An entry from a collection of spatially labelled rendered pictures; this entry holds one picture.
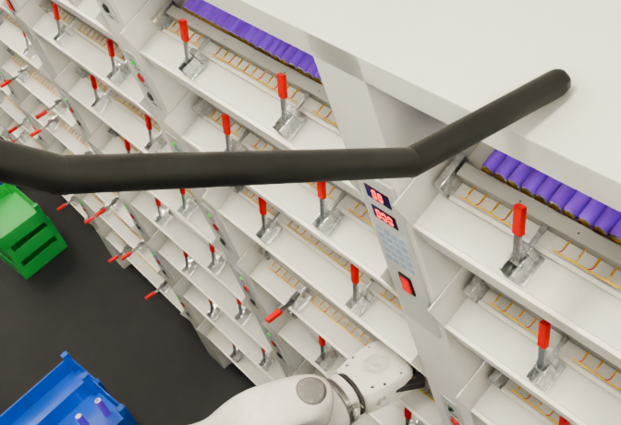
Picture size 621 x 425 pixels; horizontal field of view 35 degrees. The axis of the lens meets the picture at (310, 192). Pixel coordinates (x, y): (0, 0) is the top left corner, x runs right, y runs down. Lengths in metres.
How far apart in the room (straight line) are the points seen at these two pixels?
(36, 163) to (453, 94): 0.45
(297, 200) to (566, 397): 0.56
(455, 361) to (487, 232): 0.30
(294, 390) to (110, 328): 2.05
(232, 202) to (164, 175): 1.26
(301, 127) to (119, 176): 0.75
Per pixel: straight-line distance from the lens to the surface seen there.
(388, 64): 1.00
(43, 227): 3.94
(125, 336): 3.45
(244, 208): 1.88
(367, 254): 1.43
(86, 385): 2.74
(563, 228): 1.07
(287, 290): 1.97
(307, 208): 1.53
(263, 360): 2.62
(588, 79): 0.92
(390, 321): 1.58
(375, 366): 1.64
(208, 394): 3.14
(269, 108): 1.42
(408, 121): 1.11
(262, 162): 0.69
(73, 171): 0.62
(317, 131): 1.34
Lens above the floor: 2.31
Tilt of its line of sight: 40 degrees down
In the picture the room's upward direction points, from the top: 22 degrees counter-clockwise
